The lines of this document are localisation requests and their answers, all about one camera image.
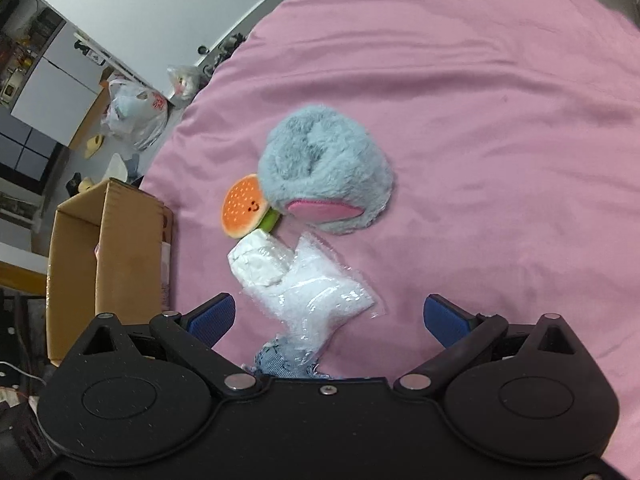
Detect small clear trash bag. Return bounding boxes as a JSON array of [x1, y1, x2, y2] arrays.
[[167, 65, 202, 107]]

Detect white plastic shopping bag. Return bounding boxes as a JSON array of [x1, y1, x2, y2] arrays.
[[101, 78, 168, 151]]

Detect pink bed sheet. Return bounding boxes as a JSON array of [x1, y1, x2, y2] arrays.
[[142, 0, 639, 478]]

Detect grey fluffy plush slipper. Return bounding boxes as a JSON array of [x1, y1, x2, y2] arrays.
[[257, 105, 395, 235]]

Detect cream towel on floor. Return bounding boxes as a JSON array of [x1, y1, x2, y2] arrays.
[[102, 153, 128, 183]]

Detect open cardboard box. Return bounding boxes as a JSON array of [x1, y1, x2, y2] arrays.
[[46, 179, 172, 365]]

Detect clear bag white filling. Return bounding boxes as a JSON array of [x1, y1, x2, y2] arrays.
[[252, 233, 386, 365]]

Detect orange burger plush toy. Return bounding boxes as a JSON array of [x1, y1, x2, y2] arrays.
[[220, 174, 281, 240]]

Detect yellow slipper far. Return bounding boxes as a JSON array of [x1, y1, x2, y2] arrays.
[[84, 134, 105, 159]]

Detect white item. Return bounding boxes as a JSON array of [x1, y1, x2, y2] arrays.
[[228, 229, 294, 288]]

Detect blue-grey knitted toy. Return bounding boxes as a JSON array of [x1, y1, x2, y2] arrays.
[[242, 336, 331, 379]]

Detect white cabinet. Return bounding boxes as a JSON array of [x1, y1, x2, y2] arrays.
[[10, 23, 108, 146]]

